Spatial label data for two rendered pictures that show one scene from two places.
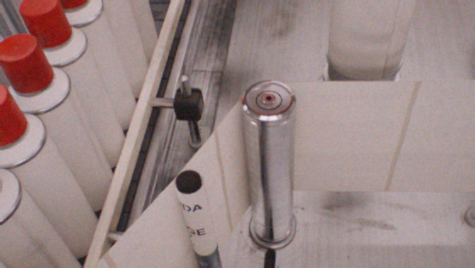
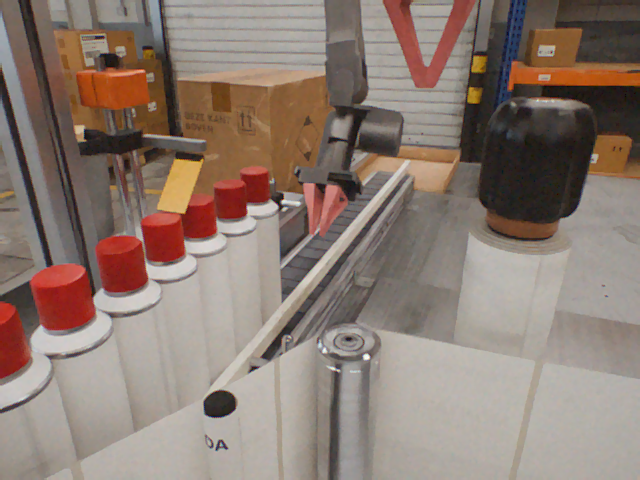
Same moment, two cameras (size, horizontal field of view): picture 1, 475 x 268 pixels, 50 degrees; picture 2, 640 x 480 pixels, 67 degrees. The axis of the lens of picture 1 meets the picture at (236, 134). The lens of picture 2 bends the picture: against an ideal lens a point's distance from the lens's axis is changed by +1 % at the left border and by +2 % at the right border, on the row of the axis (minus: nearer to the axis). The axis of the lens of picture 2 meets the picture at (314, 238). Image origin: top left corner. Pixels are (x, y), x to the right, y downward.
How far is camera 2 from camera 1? 0.10 m
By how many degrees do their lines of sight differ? 28
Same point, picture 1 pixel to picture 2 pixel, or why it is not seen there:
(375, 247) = not seen: outside the picture
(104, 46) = (216, 283)
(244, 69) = not seen: hidden behind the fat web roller
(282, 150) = (355, 412)
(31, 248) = (30, 464)
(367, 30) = (495, 326)
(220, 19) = (353, 310)
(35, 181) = (75, 385)
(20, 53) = (119, 248)
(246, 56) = not seen: hidden behind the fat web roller
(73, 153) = (138, 377)
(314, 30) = (443, 333)
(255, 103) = (332, 342)
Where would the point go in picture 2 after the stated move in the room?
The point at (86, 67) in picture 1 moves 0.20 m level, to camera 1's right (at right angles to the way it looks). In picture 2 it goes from (187, 292) to (423, 314)
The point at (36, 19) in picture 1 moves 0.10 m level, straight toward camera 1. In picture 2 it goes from (151, 230) to (141, 292)
